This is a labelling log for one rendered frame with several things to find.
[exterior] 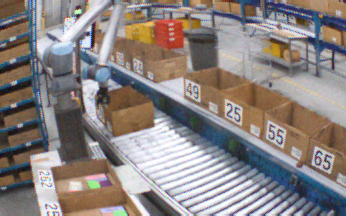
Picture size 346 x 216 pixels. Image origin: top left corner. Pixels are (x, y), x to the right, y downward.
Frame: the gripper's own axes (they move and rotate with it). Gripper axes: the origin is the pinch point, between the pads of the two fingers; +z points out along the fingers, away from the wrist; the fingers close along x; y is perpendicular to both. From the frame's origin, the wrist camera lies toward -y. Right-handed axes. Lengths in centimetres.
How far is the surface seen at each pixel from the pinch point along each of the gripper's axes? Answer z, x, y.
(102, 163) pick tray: 5, -25, 58
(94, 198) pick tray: 7, -43, 88
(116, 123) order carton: -0.1, 2.1, 20.1
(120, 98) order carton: -2.0, 22.0, -18.2
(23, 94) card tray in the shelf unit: -8, -64, -56
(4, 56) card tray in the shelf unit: -46, -85, -57
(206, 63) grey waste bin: 36, 256, -228
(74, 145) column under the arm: 2, -35, 36
